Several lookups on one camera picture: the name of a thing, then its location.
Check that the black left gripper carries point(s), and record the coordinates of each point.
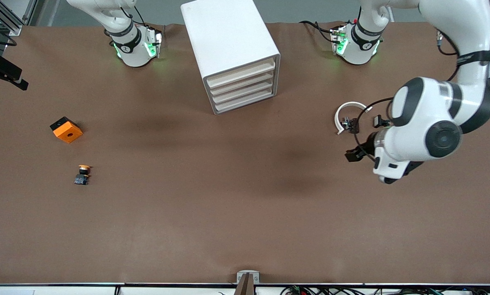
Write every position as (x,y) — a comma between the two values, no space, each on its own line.
(368,148)

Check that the white tray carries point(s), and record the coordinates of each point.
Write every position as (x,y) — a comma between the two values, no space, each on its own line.
(242,82)

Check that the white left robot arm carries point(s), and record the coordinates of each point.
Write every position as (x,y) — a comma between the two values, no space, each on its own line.
(429,119)

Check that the orange button box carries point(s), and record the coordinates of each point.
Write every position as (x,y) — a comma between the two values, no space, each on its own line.
(68,133)

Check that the yellow push button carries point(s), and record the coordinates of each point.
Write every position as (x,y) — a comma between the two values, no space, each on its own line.
(82,179)

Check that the dark brown terminal block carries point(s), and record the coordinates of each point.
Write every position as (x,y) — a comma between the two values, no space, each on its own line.
(354,125)

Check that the small black clip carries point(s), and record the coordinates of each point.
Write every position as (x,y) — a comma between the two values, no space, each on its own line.
(378,121)

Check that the brown table mat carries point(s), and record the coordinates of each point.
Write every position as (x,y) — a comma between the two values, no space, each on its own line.
(228,205)

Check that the brown pole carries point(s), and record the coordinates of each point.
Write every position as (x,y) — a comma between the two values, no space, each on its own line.
(244,289)

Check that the white curved plastic bracket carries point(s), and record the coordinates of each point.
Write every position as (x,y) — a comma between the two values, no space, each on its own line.
(353,103)

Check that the aluminium frame post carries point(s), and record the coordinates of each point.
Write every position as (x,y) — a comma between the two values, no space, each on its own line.
(17,29)

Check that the grey metal bracket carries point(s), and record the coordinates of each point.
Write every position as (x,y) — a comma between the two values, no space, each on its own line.
(248,271)

